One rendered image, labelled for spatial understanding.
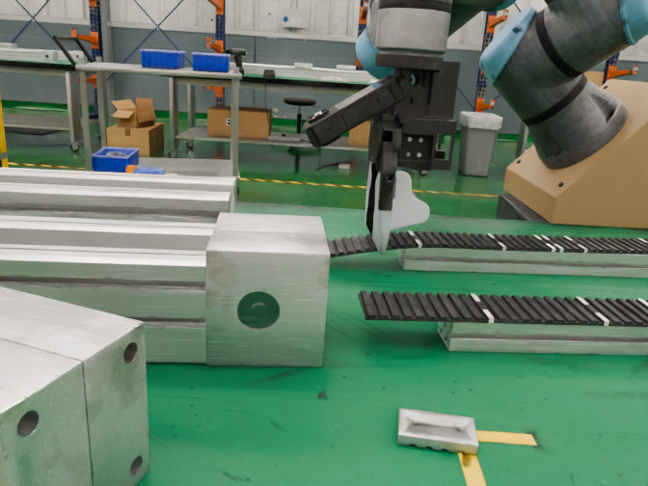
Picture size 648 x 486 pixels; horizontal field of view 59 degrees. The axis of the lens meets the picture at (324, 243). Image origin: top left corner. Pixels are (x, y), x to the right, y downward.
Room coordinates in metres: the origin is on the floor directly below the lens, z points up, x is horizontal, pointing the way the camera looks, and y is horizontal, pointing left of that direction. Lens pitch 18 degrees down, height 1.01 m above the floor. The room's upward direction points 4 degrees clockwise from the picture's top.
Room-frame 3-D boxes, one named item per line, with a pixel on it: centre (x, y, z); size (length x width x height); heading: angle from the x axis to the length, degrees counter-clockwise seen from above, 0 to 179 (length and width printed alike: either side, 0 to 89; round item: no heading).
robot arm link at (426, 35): (0.64, -0.08, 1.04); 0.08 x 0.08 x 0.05
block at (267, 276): (0.45, 0.05, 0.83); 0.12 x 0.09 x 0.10; 5
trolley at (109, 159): (3.59, 1.07, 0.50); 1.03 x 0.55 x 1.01; 102
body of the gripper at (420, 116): (0.64, -0.08, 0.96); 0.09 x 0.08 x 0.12; 95
